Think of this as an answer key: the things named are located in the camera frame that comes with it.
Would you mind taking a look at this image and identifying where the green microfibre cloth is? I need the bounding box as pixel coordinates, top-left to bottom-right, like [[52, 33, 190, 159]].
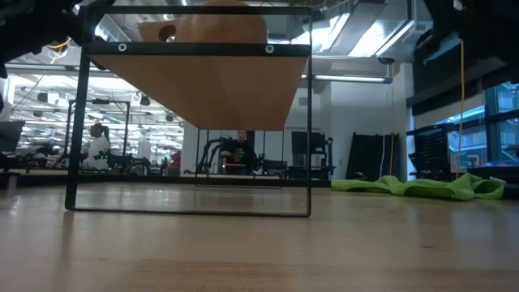
[[331, 172, 507, 202]]

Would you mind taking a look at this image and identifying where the black aluminium table frame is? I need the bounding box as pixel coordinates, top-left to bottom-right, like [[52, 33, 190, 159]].
[[0, 172, 333, 188]]

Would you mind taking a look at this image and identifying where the person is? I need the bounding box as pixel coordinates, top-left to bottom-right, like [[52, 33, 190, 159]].
[[80, 122, 113, 171], [220, 129, 256, 176]]

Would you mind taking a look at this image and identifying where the black perforated rack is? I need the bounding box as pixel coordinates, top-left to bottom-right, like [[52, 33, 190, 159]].
[[407, 123, 452, 180]]

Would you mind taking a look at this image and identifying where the dark background monitor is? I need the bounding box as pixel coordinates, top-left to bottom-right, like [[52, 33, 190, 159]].
[[0, 120, 26, 153]]

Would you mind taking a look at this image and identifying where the wooden cup with handle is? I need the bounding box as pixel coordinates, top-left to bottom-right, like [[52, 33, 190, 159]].
[[137, 0, 268, 45]]

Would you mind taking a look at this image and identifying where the black equipment cart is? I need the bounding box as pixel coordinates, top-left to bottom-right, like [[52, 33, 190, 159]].
[[290, 131, 336, 180]]

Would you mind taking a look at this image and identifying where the black leaning panel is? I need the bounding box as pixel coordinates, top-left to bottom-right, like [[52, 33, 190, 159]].
[[346, 131, 401, 182]]

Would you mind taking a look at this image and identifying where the long fluorescent light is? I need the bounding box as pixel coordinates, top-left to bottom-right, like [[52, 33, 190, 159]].
[[302, 74, 393, 84]]

